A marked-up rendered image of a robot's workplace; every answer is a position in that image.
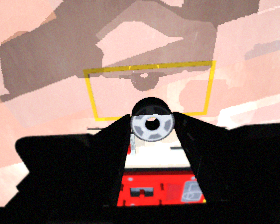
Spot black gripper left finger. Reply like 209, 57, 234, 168
14, 114, 131, 207

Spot yellow rectangular outline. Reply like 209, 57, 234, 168
83, 60, 216, 121

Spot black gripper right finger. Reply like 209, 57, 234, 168
173, 111, 280, 201

